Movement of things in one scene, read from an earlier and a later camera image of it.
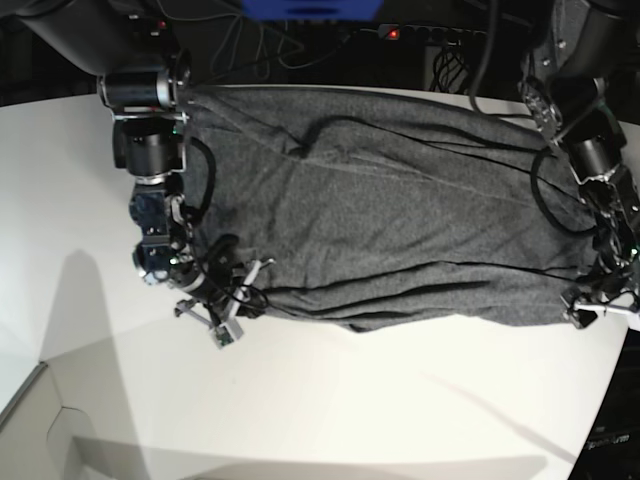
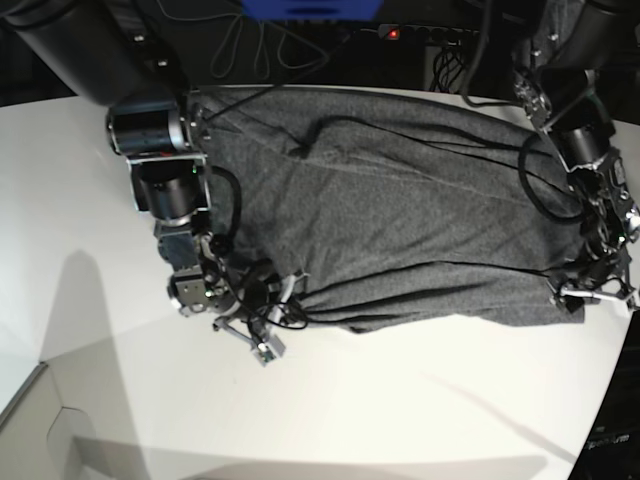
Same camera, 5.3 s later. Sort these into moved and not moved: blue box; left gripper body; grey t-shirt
Moved: left gripper body
Not moved: grey t-shirt; blue box
